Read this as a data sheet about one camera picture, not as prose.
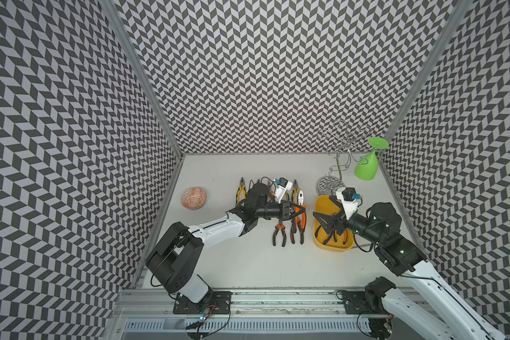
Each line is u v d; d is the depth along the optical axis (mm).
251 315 718
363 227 584
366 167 840
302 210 748
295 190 1020
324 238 871
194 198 989
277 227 909
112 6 710
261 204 655
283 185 734
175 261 433
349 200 570
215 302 708
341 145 829
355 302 739
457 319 417
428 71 825
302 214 707
